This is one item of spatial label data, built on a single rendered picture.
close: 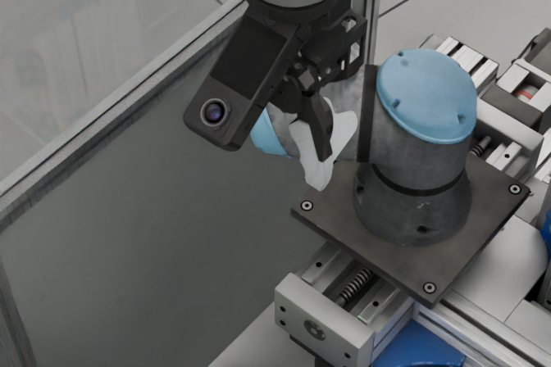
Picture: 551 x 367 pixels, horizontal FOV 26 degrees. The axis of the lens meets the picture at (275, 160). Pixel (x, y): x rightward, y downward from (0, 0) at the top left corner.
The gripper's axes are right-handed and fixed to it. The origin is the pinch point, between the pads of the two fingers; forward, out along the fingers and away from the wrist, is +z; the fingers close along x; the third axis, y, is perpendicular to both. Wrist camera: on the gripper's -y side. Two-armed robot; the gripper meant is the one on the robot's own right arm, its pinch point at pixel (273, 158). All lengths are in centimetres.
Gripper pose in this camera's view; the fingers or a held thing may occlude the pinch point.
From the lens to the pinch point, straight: 101.7
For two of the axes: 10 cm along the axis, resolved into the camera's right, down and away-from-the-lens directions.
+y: 6.6, -6.0, 4.5
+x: -7.5, -5.3, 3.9
